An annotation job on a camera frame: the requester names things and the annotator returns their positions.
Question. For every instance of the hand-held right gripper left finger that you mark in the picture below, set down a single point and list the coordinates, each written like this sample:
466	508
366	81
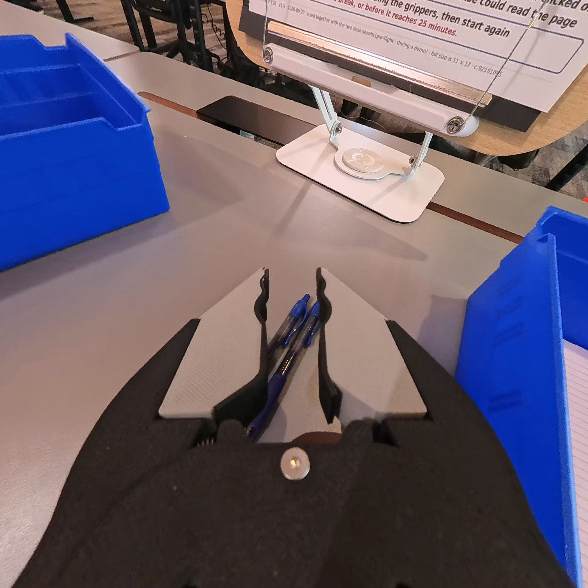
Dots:
216	363

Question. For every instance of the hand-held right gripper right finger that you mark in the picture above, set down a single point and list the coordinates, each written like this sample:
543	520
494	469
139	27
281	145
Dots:
372	363

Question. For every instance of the grey desk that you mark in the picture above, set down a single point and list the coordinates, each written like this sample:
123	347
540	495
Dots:
229	239

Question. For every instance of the white document stand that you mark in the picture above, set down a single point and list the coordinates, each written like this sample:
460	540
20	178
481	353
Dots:
367	183

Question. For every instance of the black phone on table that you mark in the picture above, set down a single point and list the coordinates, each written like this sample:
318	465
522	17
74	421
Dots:
248	117

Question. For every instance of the blue retractable pen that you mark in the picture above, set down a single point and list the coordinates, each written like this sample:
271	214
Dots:
280	376
294	317

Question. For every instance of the black metal table frame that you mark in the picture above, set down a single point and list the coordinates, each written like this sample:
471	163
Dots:
183	32

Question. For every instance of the blue plastic bin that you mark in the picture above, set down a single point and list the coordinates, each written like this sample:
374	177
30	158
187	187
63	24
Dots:
69	174
505	367

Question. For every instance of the lined paper sheet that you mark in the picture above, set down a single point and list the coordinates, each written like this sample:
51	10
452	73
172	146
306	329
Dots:
579	436

